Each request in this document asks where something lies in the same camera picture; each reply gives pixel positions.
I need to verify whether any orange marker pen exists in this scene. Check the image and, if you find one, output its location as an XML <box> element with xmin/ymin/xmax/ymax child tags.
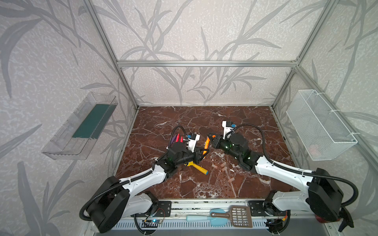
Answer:
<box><xmin>202</xmin><ymin>137</ymin><xmax>210</xmax><ymax>155</ymax></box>

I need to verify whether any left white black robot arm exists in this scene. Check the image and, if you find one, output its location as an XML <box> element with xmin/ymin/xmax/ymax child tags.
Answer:
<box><xmin>79</xmin><ymin>142</ymin><xmax>210</xmax><ymax>233</ymax></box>

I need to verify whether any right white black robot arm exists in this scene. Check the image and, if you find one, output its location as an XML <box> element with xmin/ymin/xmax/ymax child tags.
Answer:
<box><xmin>208</xmin><ymin>133</ymin><xmax>349</xmax><ymax>222</ymax></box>

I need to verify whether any pink marker pen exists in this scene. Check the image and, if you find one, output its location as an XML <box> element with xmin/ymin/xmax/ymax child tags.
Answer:
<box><xmin>175</xmin><ymin>134</ymin><xmax>180</xmax><ymax>143</ymax></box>

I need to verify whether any purple marker pen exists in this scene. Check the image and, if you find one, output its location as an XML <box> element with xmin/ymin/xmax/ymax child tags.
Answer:
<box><xmin>170</xmin><ymin>135</ymin><xmax>176</xmax><ymax>144</ymax></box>

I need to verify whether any yellow toy shovel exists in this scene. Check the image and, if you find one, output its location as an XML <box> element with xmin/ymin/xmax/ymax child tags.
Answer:
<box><xmin>186</xmin><ymin>161</ymin><xmax>209</xmax><ymax>175</ymax></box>

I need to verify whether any brown slotted spatula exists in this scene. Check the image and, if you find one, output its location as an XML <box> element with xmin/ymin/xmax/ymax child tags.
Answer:
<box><xmin>210</xmin><ymin>206</ymin><xmax>253</xmax><ymax>228</ymax></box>

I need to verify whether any small circuit board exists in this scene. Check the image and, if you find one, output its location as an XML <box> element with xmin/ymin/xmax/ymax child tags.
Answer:
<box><xmin>143</xmin><ymin>218</ymin><xmax>164</xmax><ymax>228</ymax></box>

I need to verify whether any light blue silicone spatula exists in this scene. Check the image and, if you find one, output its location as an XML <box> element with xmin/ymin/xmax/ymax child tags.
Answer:
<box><xmin>186</xmin><ymin>208</ymin><xmax>228</xmax><ymax>227</ymax></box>

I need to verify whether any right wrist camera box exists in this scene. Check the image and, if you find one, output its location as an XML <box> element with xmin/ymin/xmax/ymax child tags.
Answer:
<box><xmin>222</xmin><ymin>121</ymin><xmax>236</xmax><ymax>140</ymax></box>

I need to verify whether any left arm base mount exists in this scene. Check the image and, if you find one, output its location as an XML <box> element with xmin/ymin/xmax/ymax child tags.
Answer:
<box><xmin>136</xmin><ymin>201</ymin><xmax>172</xmax><ymax>217</ymax></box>

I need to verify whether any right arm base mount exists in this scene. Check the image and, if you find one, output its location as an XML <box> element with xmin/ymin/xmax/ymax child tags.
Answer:
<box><xmin>248</xmin><ymin>200</ymin><xmax>286</xmax><ymax>217</ymax></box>

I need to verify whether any aluminium front rail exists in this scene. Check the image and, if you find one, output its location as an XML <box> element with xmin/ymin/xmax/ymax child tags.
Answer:
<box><xmin>79</xmin><ymin>198</ymin><xmax>334</xmax><ymax>231</ymax></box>

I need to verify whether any white wire mesh basket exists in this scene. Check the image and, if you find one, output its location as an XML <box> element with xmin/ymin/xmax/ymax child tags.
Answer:
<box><xmin>286</xmin><ymin>89</ymin><xmax>358</xmax><ymax>161</ymax></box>

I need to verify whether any clear plastic wall tray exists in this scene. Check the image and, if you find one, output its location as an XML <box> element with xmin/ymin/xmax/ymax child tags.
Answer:
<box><xmin>42</xmin><ymin>92</ymin><xmax>118</xmax><ymax>160</ymax></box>

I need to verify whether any aluminium cage frame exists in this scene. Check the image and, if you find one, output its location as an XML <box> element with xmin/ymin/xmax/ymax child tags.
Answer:
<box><xmin>81</xmin><ymin>0</ymin><xmax>378</xmax><ymax>178</ymax></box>

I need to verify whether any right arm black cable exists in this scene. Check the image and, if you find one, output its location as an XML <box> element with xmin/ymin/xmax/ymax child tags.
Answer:
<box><xmin>231</xmin><ymin>123</ymin><xmax>359</xmax><ymax>207</ymax></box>

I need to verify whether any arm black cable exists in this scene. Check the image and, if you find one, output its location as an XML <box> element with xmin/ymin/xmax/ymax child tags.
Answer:
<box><xmin>231</xmin><ymin>123</ymin><xmax>359</xmax><ymax>207</ymax></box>
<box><xmin>79</xmin><ymin>125</ymin><xmax>188</xmax><ymax>222</ymax></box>

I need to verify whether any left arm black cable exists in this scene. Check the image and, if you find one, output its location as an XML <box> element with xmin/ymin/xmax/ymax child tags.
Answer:
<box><xmin>79</xmin><ymin>125</ymin><xmax>188</xmax><ymax>222</ymax></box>

